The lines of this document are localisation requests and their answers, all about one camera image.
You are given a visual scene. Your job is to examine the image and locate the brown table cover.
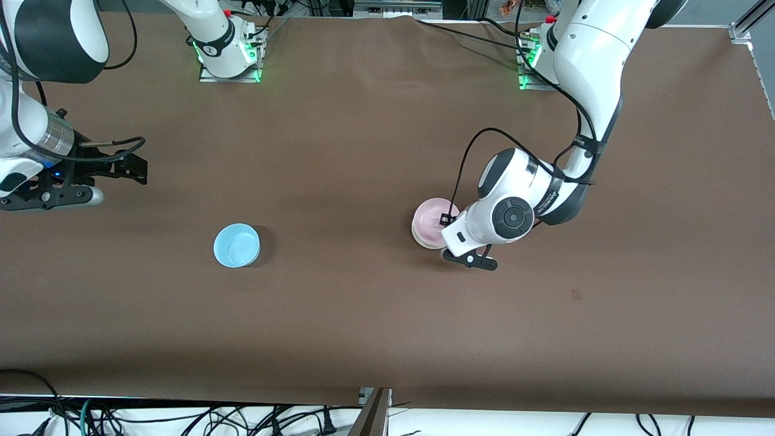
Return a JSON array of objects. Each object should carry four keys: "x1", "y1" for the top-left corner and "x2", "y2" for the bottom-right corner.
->
[{"x1": 0, "y1": 11, "x2": 775, "y2": 418}]

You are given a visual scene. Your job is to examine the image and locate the white bowl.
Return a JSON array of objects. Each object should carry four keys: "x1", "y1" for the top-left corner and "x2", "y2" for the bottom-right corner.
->
[{"x1": 411, "y1": 221, "x2": 452, "y2": 251}]

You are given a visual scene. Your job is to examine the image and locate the pink bowl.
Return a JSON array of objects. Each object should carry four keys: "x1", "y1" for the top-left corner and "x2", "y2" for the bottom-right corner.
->
[{"x1": 413, "y1": 197, "x2": 462, "y2": 244}]

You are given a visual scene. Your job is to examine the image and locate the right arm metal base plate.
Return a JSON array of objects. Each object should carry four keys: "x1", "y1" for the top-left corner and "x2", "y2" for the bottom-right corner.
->
[{"x1": 199, "y1": 24, "x2": 267, "y2": 84}]

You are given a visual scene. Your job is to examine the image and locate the black cable to arm base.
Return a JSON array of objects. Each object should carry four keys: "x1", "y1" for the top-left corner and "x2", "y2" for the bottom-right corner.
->
[{"x1": 417, "y1": 17, "x2": 536, "y2": 52}]

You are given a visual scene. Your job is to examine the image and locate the grey rail unit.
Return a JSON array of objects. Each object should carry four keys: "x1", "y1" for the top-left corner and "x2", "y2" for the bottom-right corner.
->
[{"x1": 354, "y1": 0, "x2": 444, "y2": 19}]

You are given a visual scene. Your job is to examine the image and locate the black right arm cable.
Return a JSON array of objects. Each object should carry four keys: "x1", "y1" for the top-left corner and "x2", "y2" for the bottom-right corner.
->
[{"x1": 0, "y1": 0, "x2": 147, "y2": 163}]

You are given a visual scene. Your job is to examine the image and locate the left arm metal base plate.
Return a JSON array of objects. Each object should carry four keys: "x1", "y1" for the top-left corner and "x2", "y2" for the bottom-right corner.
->
[{"x1": 516, "y1": 31, "x2": 561, "y2": 91}]

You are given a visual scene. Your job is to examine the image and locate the black looped floor cable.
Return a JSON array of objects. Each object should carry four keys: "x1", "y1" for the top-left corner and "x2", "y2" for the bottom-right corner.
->
[{"x1": 0, "y1": 369, "x2": 68, "y2": 436}]

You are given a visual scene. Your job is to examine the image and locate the light blue bowl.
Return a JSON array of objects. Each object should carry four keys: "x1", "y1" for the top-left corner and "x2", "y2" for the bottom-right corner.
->
[{"x1": 213, "y1": 223, "x2": 262, "y2": 268}]

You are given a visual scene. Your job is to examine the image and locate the aluminium frame post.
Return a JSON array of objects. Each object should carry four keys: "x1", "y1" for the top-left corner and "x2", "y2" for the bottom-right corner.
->
[{"x1": 347, "y1": 388, "x2": 393, "y2": 436}]

